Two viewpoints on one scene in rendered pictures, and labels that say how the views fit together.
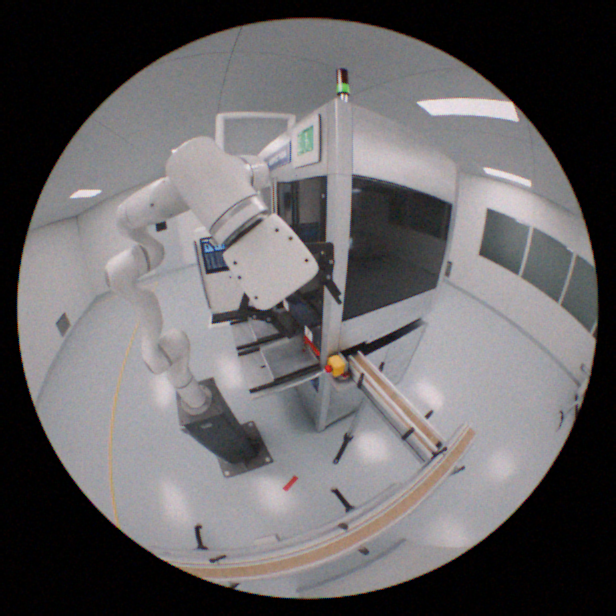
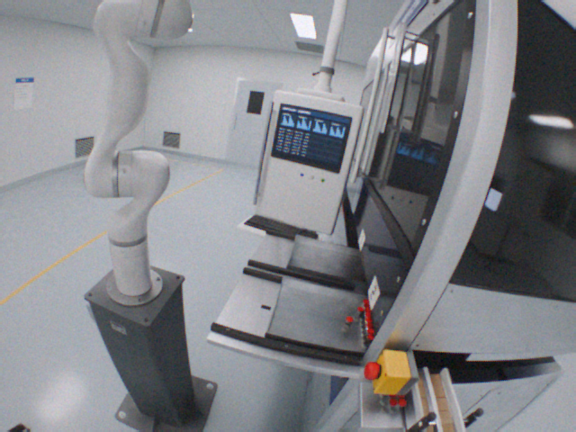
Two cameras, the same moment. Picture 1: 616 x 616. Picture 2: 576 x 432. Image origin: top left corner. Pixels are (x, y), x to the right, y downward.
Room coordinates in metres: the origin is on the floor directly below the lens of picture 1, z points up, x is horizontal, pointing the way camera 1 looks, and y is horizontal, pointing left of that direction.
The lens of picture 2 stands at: (0.22, -0.06, 1.41)
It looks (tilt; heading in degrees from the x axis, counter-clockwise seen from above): 22 degrees down; 31
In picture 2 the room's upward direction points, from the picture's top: 12 degrees clockwise
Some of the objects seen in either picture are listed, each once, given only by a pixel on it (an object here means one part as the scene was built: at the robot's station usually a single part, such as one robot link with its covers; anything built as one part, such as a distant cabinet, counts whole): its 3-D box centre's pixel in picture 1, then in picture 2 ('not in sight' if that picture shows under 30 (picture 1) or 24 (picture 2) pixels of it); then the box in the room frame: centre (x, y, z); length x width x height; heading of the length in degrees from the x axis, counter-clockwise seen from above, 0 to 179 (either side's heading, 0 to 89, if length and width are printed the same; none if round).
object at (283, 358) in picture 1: (294, 354); (330, 318); (0.79, 0.08, 0.90); 0.34 x 0.26 x 0.04; 117
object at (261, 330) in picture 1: (275, 322); (331, 261); (1.10, 0.23, 0.90); 0.34 x 0.26 x 0.04; 117
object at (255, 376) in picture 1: (273, 343); (310, 286); (0.91, 0.22, 0.87); 0.70 x 0.48 x 0.02; 27
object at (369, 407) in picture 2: (342, 379); (385, 406); (0.63, -0.18, 0.87); 0.14 x 0.13 x 0.02; 117
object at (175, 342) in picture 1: (175, 356); (136, 195); (0.47, 0.57, 1.16); 0.19 x 0.12 x 0.24; 159
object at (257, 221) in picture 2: (233, 314); (281, 228); (1.31, 0.63, 0.82); 0.40 x 0.14 x 0.02; 109
